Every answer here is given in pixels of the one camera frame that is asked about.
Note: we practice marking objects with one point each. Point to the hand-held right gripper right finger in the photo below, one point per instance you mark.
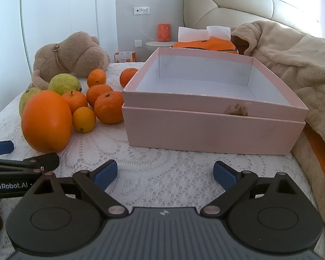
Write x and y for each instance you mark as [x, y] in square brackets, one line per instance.
[224, 176]

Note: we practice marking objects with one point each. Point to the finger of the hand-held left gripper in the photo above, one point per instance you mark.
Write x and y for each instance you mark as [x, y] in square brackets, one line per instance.
[0, 148]
[43, 161]

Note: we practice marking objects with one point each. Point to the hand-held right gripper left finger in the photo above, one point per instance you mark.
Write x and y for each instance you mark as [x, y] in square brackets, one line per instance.
[105, 176]

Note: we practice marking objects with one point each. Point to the large orange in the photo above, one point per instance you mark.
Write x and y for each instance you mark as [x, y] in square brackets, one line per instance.
[46, 122]

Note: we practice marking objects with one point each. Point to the green guava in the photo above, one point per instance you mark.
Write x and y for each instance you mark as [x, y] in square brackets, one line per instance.
[63, 84]
[27, 100]

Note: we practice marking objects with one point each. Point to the small orange tangerine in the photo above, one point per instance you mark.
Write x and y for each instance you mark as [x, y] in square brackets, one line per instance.
[84, 119]

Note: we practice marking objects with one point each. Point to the pink cardboard box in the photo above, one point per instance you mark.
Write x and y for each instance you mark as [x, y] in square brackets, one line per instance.
[205, 105]

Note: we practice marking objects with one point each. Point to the white lace cloth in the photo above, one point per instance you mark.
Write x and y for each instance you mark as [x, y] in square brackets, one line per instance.
[151, 168]

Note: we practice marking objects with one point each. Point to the orange cloth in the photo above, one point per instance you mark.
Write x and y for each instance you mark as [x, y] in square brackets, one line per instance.
[323, 162]

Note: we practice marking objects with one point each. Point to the beige plush toy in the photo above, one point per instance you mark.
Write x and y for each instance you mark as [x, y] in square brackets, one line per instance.
[75, 54]

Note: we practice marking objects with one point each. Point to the orange and white paper bag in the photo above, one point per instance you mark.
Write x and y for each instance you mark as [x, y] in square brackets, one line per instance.
[124, 57]

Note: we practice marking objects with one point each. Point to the beige fleece robe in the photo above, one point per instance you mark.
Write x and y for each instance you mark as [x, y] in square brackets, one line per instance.
[300, 67]

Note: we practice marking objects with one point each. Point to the orange fabric bag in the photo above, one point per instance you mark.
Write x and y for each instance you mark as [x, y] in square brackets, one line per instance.
[205, 44]

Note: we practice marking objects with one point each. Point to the white round side table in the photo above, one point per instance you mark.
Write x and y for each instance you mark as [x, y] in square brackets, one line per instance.
[158, 44]

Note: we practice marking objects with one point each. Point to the white tissue paper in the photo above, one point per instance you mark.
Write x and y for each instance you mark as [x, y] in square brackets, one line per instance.
[189, 33]

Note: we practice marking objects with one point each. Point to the white wardrobe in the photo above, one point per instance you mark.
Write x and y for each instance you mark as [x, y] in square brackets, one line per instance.
[57, 10]

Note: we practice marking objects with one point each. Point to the orange owl figure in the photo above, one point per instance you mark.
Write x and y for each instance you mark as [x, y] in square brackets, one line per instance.
[164, 32]

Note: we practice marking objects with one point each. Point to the beige leather headboard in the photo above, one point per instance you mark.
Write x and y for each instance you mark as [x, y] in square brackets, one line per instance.
[233, 5]

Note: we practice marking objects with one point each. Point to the white wall switch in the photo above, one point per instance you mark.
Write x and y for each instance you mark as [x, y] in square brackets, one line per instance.
[138, 43]

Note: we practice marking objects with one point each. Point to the white wall socket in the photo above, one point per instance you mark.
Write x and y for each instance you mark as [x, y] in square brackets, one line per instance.
[140, 10]

